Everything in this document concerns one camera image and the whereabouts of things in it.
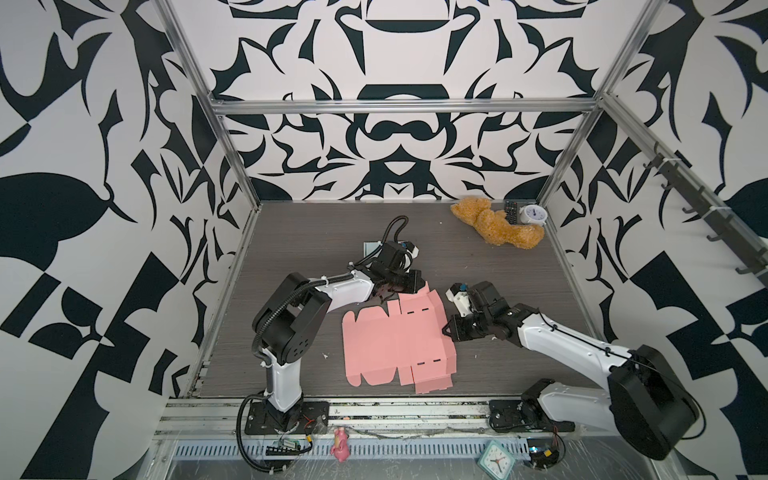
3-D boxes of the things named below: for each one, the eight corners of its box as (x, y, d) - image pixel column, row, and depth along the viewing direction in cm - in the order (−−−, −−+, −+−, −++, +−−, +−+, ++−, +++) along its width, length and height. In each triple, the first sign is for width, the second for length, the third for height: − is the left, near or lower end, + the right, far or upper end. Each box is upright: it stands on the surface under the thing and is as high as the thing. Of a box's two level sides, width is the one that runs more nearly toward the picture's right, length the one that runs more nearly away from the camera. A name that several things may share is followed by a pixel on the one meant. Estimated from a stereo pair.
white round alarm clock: (523, 229, 116) (527, 222, 112) (516, 212, 122) (520, 204, 118) (547, 229, 116) (552, 222, 112) (539, 212, 122) (543, 204, 118)
